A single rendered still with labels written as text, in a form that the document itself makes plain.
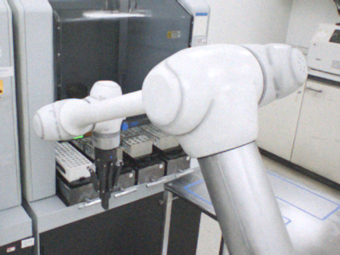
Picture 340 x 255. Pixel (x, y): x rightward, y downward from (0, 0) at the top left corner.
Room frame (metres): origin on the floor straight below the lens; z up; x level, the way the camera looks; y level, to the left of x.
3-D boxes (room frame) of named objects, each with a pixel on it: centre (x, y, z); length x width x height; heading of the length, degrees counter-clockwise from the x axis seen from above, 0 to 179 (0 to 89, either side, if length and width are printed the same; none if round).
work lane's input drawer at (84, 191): (1.49, 0.32, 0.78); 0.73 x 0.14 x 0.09; 35
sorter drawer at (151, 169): (1.66, 0.07, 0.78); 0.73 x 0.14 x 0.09; 35
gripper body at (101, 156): (1.12, 0.06, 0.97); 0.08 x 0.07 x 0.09; 121
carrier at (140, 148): (1.47, -0.06, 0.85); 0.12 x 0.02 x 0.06; 124
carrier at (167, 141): (1.55, -0.19, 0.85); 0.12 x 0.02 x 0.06; 124
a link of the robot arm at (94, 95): (1.11, 0.08, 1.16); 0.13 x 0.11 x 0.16; 129
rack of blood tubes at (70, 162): (1.37, 0.24, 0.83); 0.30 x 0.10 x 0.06; 35
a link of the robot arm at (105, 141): (1.12, 0.06, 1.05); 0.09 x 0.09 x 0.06
